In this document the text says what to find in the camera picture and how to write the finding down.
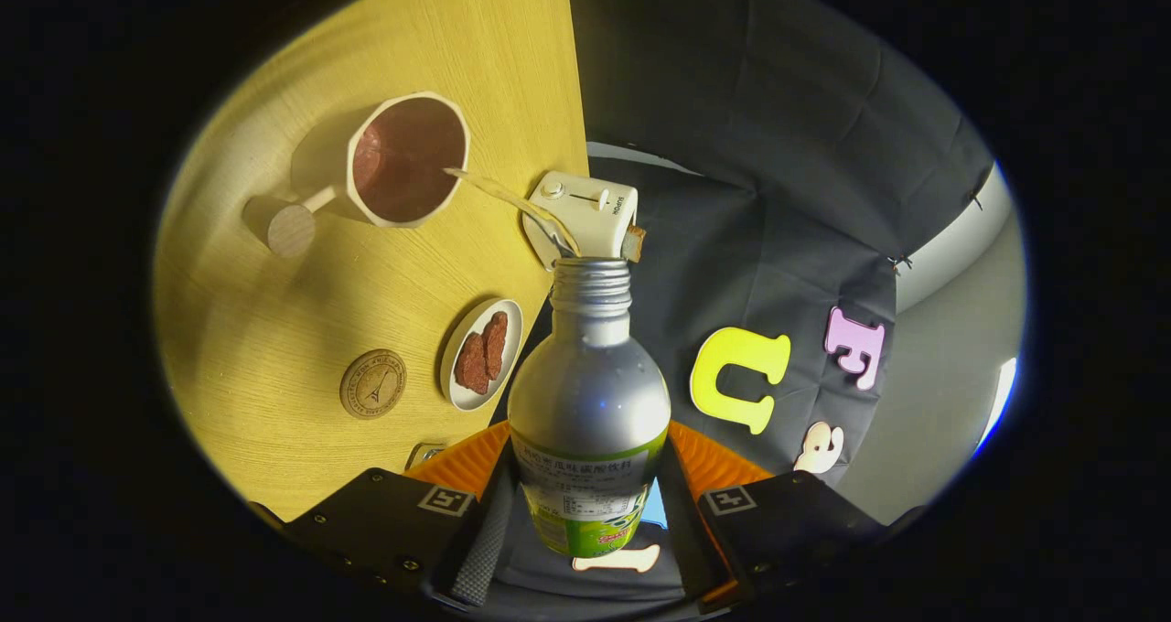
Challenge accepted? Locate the round wooden coaster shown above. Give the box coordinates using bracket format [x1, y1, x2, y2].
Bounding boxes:
[339, 349, 408, 420]

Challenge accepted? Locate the white oval plate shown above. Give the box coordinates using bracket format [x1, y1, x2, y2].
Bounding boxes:
[439, 298, 524, 413]

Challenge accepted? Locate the white toaster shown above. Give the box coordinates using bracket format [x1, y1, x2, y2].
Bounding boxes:
[521, 171, 648, 271]

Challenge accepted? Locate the brown meat piece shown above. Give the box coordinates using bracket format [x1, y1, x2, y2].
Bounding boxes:
[454, 332, 490, 395]
[482, 311, 509, 381]

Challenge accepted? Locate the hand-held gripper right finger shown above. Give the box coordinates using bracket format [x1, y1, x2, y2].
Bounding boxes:
[654, 421, 925, 616]

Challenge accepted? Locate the pale juice stream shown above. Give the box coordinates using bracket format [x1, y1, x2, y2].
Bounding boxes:
[445, 166, 583, 259]

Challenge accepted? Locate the cream cup with wooden handle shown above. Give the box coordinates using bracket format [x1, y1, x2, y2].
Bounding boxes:
[242, 91, 472, 259]

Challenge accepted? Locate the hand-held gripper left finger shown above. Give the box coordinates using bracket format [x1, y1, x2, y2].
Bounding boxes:
[252, 421, 522, 609]

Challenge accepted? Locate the silver bottle with green label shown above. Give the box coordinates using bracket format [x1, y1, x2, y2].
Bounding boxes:
[507, 257, 671, 559]

